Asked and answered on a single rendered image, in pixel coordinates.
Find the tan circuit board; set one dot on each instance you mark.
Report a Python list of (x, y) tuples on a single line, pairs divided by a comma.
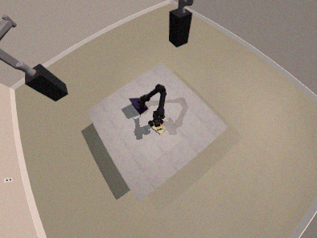
[(160, 129)]

